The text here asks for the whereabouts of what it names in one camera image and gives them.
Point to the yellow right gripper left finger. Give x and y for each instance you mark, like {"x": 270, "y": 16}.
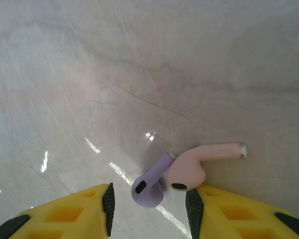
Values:
{"x": 64, "y": 224}

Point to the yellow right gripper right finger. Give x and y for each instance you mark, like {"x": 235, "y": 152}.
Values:
{"x": 214, "y": 224}

